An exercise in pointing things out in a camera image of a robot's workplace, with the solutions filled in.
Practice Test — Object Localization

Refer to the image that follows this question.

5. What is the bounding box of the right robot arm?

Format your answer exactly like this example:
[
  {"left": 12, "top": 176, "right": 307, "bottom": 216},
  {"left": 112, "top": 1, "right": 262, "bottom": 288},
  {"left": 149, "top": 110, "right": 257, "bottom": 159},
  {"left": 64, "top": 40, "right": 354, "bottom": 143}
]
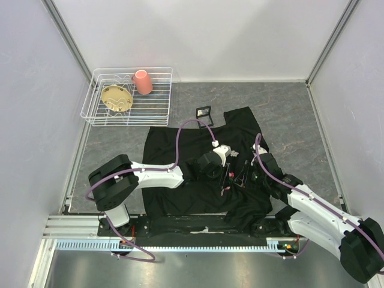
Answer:
[{"left": 241, "top": 153, "right": 383, "bottom": 284}]

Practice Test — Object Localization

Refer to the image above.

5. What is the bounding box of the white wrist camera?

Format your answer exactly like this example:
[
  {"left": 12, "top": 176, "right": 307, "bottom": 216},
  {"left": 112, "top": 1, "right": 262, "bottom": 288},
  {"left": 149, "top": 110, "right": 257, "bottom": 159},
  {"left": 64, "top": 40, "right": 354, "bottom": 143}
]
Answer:
[
  {"left": 212, "top": 145, "right": 232, "bottom": 166},
  {"left": 251, "top": 144, "right": 267, "bottom": 165}
]

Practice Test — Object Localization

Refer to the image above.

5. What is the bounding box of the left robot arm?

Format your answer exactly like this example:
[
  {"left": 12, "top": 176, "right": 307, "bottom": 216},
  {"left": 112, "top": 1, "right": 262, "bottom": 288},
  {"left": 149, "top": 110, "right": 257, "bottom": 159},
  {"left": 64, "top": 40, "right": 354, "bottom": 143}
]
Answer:
[{"left": 88, "top": 145, "right": 231, "bottom": 236}]

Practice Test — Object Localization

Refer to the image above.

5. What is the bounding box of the black open jewelry box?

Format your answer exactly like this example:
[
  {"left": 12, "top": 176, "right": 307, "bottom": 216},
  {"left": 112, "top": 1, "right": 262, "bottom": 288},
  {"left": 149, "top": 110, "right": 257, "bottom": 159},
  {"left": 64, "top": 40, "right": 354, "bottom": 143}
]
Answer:
[{"left": 196, "top": 106, "right": 214, "bottom": 129}]

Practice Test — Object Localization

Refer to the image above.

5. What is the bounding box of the black t-shirt garment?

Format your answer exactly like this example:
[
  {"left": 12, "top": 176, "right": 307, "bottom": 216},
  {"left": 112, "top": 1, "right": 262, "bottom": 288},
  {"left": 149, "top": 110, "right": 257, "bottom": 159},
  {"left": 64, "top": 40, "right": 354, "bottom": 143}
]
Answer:
[{"left": 142, "top": 107, "right": 272, "bottom": 232}]

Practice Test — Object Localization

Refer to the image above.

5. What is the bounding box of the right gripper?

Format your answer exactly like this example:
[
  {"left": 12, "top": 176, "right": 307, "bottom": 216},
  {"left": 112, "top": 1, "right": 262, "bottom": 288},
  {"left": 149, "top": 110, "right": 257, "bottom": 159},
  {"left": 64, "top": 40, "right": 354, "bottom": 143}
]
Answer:
[{"left": 233, "top": 160, "right": 269, "bottom": 190}]

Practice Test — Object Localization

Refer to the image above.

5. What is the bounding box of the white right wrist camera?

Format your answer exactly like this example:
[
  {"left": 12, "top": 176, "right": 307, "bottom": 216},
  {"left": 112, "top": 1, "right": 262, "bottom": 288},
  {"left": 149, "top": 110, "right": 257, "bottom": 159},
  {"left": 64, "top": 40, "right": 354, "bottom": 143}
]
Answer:
[{"left": 251, "top": 144, "right": 267, "bottom": 165}]

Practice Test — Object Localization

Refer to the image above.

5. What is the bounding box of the pink cup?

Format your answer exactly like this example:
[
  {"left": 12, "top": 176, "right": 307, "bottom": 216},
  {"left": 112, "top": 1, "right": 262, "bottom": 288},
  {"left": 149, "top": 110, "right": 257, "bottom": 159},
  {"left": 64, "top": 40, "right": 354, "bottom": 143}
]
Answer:
[{"left": 131, "top": 70, "right": 153, "bottom": 95}]

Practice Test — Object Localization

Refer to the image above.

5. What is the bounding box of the white wire dish rack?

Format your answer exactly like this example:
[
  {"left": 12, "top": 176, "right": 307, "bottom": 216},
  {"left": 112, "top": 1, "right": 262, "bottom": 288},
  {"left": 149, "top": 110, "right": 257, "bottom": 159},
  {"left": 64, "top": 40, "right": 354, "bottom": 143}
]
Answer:
[{"left": 80, "top": 67, "right": 173, "bottom": 127}]

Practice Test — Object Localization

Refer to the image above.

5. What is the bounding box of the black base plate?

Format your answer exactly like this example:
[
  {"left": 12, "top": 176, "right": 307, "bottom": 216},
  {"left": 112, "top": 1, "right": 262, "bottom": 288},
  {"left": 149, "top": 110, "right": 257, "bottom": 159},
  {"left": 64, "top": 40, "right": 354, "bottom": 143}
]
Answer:
[{"left": 117, "top": 214, "right": 298, "bottom": 239}]

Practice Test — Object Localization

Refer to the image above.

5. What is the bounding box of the pink white flower brooch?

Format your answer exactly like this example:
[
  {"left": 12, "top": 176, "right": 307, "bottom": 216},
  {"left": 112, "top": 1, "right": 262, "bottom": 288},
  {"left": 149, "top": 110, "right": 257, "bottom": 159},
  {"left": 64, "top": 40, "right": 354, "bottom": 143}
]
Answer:
[{"left": 220, "top": 172, "right": 235, "bottom": 196}]

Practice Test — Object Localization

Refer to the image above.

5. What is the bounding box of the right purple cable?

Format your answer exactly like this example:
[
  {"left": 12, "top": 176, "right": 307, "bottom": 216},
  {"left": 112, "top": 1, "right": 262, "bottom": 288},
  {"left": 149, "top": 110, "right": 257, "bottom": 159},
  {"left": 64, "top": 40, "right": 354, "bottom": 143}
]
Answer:
[{"left": 254, "top": 133, "right": 384, "bottom": 272}]

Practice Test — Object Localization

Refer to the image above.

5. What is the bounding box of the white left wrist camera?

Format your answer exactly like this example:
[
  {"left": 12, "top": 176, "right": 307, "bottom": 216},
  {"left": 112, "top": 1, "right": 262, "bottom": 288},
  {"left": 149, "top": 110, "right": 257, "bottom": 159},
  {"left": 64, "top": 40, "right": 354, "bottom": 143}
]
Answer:
[{"left": 212, "top": 145, "right": 232, "bottom": 166}]

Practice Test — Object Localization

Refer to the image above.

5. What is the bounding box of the grey cable duct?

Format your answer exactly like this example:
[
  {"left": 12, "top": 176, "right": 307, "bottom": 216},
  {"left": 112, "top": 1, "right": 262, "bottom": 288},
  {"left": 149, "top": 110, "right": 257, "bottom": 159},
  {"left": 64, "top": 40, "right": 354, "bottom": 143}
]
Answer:
[{"left": 55, "top": 239, "right": 284, "bottom": 253}]

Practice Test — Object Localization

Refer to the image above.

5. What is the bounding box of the yellow plate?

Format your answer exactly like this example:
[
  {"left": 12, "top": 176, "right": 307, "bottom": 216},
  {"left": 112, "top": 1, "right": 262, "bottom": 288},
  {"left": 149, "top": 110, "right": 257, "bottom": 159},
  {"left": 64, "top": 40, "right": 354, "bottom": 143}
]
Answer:
[{"left": 101, "top": 85, "right": 133, "bottom": 112}]

